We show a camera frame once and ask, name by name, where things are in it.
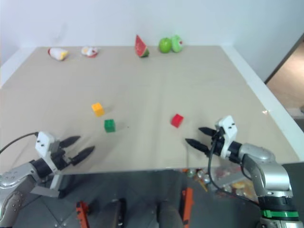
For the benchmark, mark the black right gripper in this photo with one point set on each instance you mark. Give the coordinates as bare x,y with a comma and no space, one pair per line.
219,143

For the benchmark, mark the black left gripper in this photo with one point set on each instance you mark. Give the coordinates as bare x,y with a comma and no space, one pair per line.
59,158

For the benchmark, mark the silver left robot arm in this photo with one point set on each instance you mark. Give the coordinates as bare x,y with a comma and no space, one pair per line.
14,175

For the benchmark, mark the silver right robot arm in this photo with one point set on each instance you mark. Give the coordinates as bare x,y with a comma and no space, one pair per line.
273,175

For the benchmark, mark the red cube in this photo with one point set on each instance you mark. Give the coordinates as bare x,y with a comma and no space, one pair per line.
177,120

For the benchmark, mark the green cube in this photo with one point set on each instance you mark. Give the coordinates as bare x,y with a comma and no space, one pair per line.
109,126

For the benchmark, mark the yellow cube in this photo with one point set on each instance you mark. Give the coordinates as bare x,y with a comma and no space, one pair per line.
97,109

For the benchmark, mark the box of colourful toys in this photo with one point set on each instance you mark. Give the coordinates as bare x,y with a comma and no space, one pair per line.
228,180

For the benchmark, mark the orange and black clamp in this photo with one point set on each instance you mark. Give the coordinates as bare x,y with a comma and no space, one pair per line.
188,206
82,213

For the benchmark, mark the black rounded shape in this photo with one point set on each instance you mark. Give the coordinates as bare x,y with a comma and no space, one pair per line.
118,213

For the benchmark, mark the grey rounded shape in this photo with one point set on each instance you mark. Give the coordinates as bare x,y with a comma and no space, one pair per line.
169,216

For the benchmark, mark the white and yellow toy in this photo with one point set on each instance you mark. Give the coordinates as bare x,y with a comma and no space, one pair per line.
57,54

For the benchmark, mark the light green round toy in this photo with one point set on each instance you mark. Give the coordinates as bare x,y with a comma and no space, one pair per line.
177,44

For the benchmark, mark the white and red toy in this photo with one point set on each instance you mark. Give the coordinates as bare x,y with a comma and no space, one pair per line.
89,51

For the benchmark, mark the green toy apple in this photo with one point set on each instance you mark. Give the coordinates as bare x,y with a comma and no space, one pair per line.
164,45

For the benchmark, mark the black box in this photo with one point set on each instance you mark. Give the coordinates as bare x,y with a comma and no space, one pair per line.
297,173

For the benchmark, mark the toy watermelon slice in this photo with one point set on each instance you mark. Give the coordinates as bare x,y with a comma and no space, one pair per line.
140,47

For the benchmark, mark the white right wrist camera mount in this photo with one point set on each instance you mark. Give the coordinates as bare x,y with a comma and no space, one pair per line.
228,126

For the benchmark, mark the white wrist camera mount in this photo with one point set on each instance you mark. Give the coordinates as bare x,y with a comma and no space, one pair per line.
228,126
44,142

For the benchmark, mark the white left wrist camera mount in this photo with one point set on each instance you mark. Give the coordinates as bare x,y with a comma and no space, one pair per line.
44,142

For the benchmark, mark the grey metal table bracket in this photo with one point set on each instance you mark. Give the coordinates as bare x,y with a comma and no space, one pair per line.
46,190

